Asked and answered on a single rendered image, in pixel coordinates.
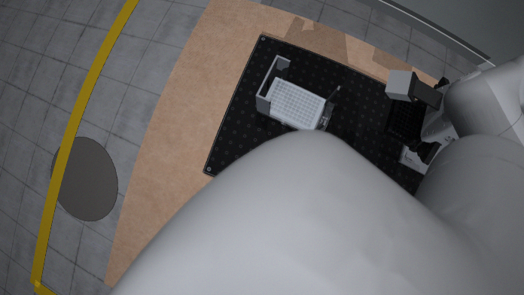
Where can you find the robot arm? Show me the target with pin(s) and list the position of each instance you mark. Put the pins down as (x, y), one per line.
(306, 214)

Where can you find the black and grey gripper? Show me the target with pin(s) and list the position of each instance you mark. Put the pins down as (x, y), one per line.
(437, 129)

